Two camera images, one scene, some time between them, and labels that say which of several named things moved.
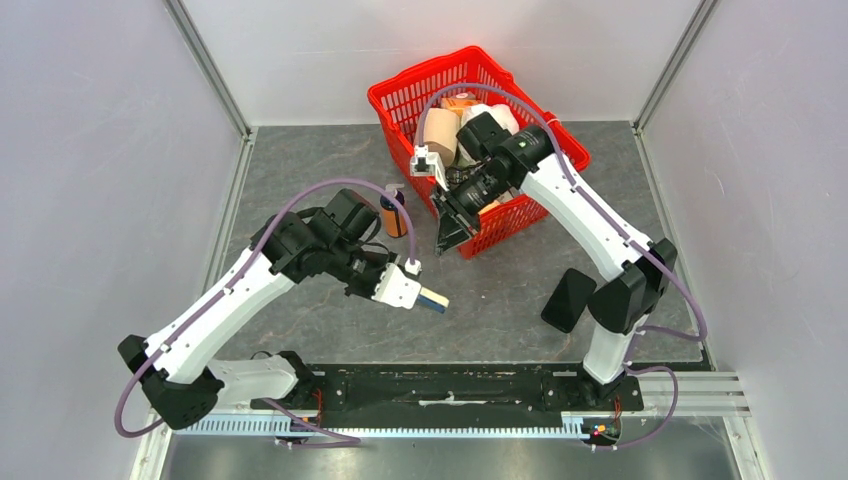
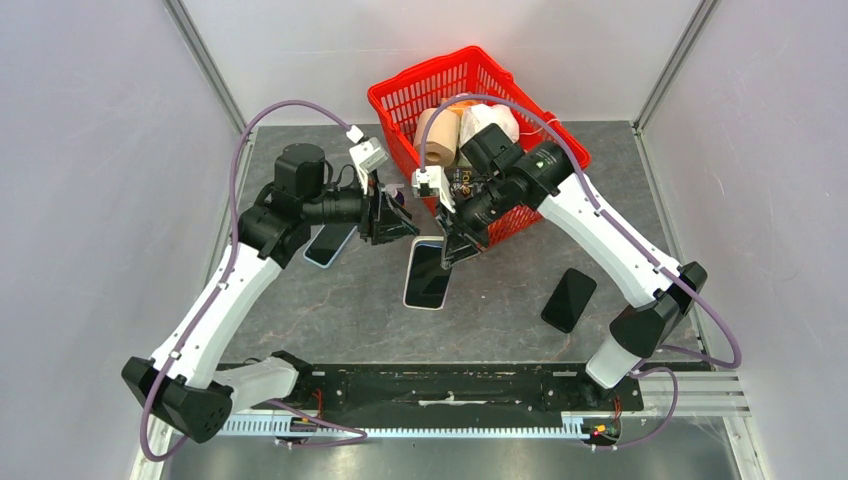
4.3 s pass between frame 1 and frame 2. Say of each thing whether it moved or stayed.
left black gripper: moved
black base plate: stayed
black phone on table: stayed
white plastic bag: stayed
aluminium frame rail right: stayed
